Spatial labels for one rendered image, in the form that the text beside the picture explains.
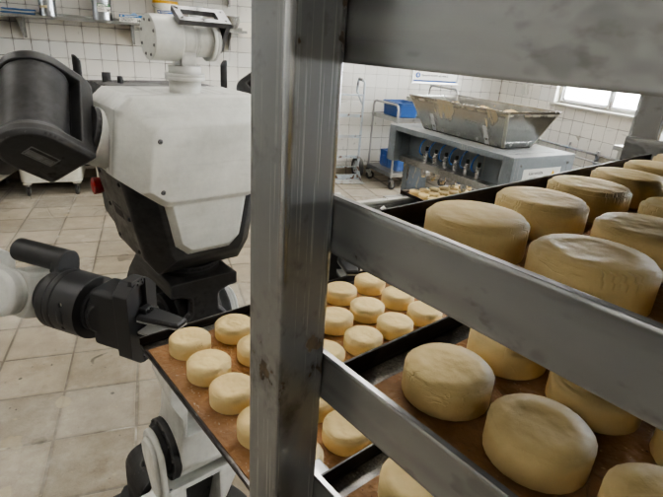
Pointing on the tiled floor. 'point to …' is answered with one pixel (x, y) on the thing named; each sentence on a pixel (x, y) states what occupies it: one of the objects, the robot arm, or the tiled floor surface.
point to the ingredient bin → (55, 181)
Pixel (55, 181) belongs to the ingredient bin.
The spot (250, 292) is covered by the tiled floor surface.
